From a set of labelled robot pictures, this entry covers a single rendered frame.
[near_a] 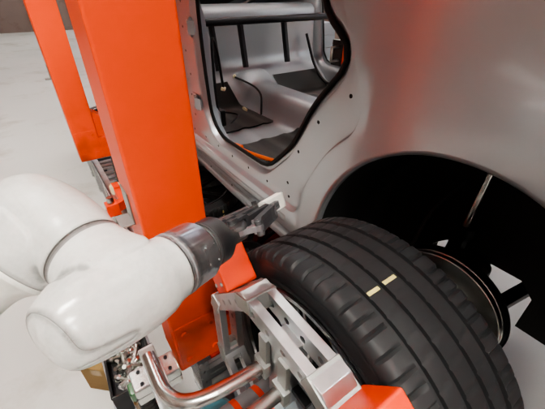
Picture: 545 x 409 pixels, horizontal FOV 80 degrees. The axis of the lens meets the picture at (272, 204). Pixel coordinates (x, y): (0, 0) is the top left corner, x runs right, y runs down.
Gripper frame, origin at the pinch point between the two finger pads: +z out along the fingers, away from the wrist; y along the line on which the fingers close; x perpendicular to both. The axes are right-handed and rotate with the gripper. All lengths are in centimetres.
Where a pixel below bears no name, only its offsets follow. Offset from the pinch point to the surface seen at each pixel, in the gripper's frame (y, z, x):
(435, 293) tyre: 26.1, 2.7, -19.1
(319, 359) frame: 10.8, -13.2, -22.8
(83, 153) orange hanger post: -209, 78, 32
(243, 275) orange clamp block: -9.6, -3.4, -14.0
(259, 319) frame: 1.0, -13.5, -16.4
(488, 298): 32, 31, -37
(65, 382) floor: -143, -6, -77
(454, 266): 26, 34, -30
